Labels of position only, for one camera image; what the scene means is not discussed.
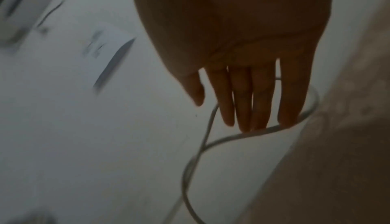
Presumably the white handwritten paper note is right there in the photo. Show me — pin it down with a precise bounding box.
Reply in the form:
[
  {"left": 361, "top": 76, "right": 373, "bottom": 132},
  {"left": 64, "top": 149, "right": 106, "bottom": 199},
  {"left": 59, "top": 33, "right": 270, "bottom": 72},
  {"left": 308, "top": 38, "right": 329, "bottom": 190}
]
[{"left": 82, "top": 22, "right": 137, "bottom": 96}]

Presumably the beige covered table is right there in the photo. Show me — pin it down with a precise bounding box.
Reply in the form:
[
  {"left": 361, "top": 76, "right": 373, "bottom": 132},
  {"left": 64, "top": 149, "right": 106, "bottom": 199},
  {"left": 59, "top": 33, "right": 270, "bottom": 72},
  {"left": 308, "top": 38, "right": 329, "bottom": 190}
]
[{"left": 240, "top": 1, "right": 390, "bottom": 224}]

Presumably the white charging cable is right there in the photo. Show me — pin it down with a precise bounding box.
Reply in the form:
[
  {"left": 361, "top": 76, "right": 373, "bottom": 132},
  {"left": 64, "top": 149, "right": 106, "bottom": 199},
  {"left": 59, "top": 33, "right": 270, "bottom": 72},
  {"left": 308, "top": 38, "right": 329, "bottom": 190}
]
[{"left": 164, "top": 77, "right": 321, "bottom": 224}]

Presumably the white wall air conditioner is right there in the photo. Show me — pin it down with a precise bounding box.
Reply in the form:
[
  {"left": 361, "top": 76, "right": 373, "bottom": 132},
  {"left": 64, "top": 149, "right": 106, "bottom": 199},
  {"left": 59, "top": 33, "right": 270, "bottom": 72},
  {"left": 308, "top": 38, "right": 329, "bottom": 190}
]
[{"left": 0, "top": 0, "right": 63, "bottom": 50}]

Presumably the person's left hand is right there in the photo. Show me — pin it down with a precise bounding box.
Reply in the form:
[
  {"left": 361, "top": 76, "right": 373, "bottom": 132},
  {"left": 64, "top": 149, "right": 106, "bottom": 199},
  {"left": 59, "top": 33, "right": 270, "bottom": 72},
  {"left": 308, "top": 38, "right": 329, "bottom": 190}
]
[{"left": 128, "top": 0, "right": 338, "bottom": 133}]

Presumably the air conditioner power cord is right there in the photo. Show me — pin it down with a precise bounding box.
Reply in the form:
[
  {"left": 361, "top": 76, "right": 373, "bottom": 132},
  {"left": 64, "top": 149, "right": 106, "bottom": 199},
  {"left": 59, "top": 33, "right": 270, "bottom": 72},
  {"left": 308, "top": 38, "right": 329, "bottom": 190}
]
[{"left": 36, "top": 0, "right": 75, "bottom": 35}]

